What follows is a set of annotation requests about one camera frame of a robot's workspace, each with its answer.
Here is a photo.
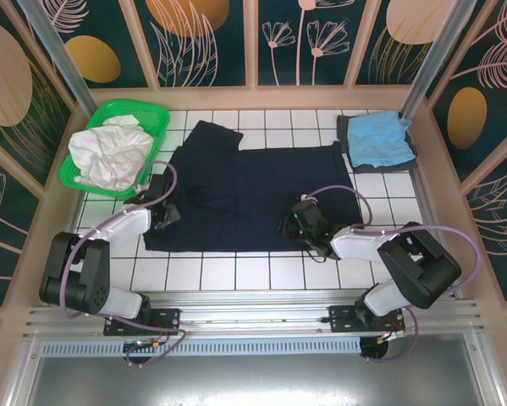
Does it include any navy blue t-shirt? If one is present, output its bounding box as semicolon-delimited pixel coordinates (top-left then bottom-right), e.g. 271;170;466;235
141;120;364;254

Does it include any green plastic basket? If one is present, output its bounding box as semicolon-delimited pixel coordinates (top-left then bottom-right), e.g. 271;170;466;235
58;98;171;196

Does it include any white t-shirt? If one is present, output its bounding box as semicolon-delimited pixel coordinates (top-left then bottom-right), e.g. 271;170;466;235
68;113;155;191

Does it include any grey folded t-shirt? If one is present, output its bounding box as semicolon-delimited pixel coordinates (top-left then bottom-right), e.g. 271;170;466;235
336;114;419;174

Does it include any light blue folded t-shirt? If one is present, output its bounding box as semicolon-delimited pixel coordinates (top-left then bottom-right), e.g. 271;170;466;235
346;110;415;168

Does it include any grey metal sheet panel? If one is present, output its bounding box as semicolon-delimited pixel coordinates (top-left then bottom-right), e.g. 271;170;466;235
7;333;507;406

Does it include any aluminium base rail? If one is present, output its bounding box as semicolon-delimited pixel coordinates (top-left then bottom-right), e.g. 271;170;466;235
22;289;485;339

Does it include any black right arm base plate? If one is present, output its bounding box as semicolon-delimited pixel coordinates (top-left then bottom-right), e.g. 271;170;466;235
328;304;406;335

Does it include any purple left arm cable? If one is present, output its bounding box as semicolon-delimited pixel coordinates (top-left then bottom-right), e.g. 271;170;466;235
62;160;190;368

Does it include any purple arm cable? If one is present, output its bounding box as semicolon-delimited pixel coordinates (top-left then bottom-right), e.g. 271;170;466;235
62;160;190;368
301;184;481;364

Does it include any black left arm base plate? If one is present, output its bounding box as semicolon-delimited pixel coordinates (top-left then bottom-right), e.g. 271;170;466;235
103;308;182;337

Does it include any slotted grey cable duct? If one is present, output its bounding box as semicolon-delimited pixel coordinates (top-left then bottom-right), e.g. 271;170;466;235
41;337;362;357

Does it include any aluminium frame post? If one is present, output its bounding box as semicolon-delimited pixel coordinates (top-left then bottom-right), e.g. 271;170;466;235
399;0;470;123
18;0;107;130

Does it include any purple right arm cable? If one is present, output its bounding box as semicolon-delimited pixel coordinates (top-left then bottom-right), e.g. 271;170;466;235
301;184;481;364

